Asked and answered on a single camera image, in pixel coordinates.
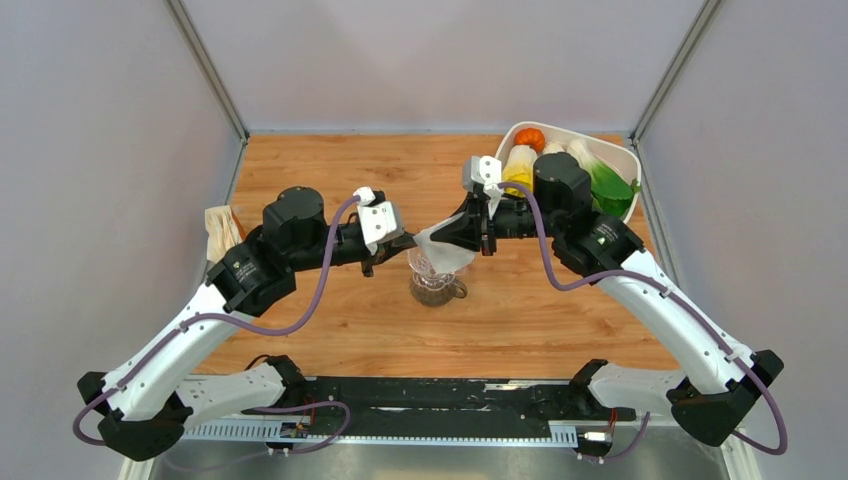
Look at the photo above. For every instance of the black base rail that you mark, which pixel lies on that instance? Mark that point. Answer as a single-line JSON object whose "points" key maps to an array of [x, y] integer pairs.
{"points": [[446, 408]]}

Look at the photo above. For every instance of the clear glass dripper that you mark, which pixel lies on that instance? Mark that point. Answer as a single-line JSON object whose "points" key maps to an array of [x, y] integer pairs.
{"points": [[424, 268]]}

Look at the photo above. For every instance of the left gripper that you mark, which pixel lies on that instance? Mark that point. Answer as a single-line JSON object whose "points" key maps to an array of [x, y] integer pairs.
{"points": [[388, 249]]}

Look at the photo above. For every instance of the white paper coffee filter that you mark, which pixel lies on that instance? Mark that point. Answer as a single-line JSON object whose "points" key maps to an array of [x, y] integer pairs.
{"points": [[444, 257]]}

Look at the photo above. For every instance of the yellow toy cabbage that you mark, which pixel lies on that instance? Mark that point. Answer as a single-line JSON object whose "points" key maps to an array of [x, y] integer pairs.
{"points": [[519, 166]]}

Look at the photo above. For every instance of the stack of paper filters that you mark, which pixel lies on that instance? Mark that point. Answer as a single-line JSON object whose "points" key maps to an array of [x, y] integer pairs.
{"points": [[224, 231]]}

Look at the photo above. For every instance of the glass coffee server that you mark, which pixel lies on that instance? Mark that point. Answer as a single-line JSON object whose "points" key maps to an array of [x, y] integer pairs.
{"points": [[436, 291]]}

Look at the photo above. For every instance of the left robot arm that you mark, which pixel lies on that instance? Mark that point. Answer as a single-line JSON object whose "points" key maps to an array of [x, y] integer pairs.
{"points": [[149, 402]]}

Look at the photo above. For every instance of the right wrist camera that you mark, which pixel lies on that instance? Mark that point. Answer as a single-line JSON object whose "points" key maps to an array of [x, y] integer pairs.
{"points": [[482, 175]]}

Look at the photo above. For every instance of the green toy bok choy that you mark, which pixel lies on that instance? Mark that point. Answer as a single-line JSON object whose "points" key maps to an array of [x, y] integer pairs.
{"points": [[610, 192]]}

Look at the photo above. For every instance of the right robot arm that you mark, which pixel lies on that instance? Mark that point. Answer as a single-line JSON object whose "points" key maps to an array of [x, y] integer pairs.
{"points": [[718, 379]]}

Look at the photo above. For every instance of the orange toy pumpkin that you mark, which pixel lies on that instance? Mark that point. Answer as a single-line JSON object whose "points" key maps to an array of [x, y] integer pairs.
{"points": [[530, 137]]}

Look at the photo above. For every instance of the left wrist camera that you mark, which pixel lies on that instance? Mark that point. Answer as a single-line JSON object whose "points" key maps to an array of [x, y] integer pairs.
{"points": [[380, 222]]}

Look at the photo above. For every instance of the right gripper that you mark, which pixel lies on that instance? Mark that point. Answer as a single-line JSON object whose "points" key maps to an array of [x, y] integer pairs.
{"points": [[475, 230]]}

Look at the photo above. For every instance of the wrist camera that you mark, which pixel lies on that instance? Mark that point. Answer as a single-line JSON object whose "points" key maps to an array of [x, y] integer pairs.
{"points": [[380, 222], [482, 175]]}

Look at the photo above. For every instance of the white vegetable tray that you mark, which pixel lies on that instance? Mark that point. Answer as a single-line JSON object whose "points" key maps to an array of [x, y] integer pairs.
{"points": [[557, 139]]}

